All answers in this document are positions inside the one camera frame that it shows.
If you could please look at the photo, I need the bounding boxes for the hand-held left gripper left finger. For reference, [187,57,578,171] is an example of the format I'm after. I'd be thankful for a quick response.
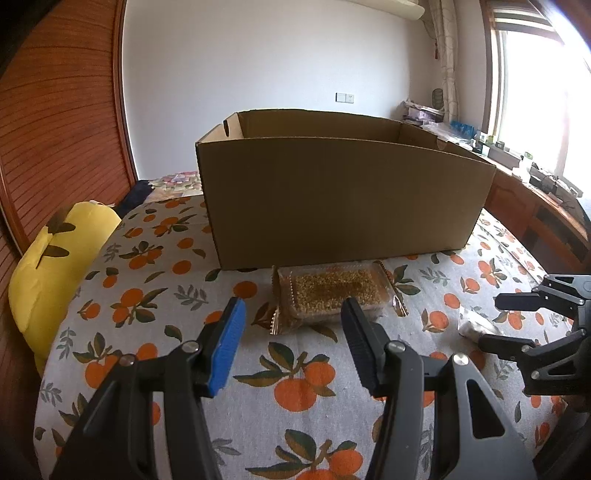
[48,295,247,480]

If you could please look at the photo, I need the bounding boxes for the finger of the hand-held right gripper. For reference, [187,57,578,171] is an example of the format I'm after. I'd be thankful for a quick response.
[495,274,591,312]
[478,302,591,398]

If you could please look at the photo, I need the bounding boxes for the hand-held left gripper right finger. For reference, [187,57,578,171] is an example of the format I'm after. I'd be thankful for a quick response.
[341,296,536,480]

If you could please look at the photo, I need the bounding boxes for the silver snack packet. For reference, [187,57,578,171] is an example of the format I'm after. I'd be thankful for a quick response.
[458,307,506,341]

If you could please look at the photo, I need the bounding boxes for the sesame snack clear tray pack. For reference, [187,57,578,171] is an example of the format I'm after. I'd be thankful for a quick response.
[271,260,411,335]

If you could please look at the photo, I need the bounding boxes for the brown cardboard box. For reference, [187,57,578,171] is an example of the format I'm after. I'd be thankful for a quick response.
[195,109,497,271]

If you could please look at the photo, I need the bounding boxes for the orange fruit print bedspread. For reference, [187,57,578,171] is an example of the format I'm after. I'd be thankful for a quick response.
[34,196,591,480]

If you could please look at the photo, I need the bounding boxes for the floral quilt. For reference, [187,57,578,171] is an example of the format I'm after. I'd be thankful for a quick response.
[150,171,204,201]

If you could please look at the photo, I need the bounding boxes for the dark blue cloth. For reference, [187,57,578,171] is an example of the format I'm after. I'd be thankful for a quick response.
[115,180,155,215]

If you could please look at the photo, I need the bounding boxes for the yellow plush pillow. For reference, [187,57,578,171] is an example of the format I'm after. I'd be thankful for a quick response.
[8,200,122,370]

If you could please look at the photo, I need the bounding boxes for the window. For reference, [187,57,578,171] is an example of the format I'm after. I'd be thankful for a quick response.
[480,0,591,185]

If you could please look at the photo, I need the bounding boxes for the patterned curtain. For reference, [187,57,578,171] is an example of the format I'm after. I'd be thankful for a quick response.
[425,0,462,123]

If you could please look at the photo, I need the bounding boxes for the wooden slatted wardrobe door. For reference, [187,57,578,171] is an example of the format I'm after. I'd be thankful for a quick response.
[0,0,139,462]

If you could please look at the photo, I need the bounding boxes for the white air conditioner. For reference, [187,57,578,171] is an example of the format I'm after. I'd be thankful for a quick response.
[351,0,426,21]

